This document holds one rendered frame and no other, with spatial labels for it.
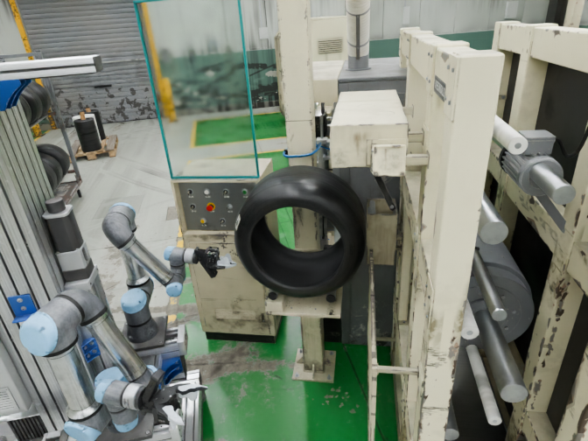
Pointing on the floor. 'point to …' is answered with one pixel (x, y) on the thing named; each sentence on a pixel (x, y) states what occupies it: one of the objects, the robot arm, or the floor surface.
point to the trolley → (58, 165)
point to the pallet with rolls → (92, 136)
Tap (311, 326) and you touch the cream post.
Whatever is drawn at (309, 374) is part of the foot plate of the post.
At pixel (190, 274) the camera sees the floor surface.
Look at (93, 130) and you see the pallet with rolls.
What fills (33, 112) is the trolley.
